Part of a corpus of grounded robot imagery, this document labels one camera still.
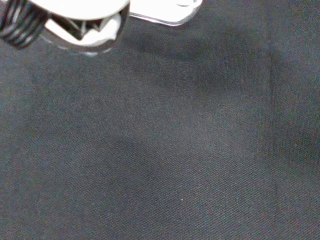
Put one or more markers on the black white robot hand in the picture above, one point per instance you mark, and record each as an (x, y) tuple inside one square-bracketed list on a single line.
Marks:
[(22, 22)]

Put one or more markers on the clear acrylic funnel stand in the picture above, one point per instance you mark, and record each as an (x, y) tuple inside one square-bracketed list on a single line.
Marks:
[(165, 12)]

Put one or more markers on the black cloth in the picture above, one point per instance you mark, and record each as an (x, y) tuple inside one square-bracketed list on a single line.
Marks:
[(160, 140)]

